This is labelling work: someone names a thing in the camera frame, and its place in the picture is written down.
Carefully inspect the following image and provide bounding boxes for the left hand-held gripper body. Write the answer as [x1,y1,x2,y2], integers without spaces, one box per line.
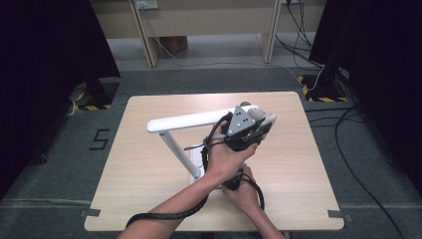
[223,105,263,152]

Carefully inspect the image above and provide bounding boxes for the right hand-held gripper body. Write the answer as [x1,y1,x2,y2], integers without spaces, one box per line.
[222,169,245,191]

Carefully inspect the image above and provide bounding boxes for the white desk lamp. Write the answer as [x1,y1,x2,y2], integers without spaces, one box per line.
[146,104,263,190]

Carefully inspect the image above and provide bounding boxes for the person's right hand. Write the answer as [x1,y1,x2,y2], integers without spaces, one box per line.
[222,165,264,215]

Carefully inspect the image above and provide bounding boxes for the person's left hand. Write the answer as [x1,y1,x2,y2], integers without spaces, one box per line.
[203,120,260,184]

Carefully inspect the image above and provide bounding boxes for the stand base with hazard tape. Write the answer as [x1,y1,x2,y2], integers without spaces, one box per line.
[68,78,120,113]
[297,74,349,104]

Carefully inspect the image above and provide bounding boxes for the brown cardboard box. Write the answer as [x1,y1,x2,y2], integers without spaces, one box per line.
[158,35,189,56]

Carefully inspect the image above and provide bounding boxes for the beige office desk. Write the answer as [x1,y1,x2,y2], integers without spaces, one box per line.
[89,0,327,69]

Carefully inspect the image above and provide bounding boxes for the dark curtain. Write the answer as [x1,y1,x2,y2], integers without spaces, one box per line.
[308,0,422,197]
[0,0,120,200]

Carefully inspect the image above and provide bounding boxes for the white power socket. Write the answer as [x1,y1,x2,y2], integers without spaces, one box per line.
[134,0,159,10]

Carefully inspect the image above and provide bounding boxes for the right hand-held gripper black cable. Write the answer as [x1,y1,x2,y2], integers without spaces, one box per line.
[241,172,267,212]

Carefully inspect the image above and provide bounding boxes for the hand-held gripper black cable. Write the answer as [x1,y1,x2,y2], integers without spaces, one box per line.
[124,112,234,229]
[241,172,267,212]

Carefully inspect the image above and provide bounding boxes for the white floor cable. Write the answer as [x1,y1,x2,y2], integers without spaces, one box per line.
[142,8,325,93]

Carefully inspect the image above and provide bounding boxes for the left hand-held gripper black cable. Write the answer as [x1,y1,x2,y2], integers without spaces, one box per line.
[124,112,234,229]

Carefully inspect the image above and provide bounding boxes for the long black floor cable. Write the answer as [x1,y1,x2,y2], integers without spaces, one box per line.
[333,106,407,239]

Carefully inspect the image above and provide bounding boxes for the hanging black cable bundle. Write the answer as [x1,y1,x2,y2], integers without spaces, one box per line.
[286,0,315,73]

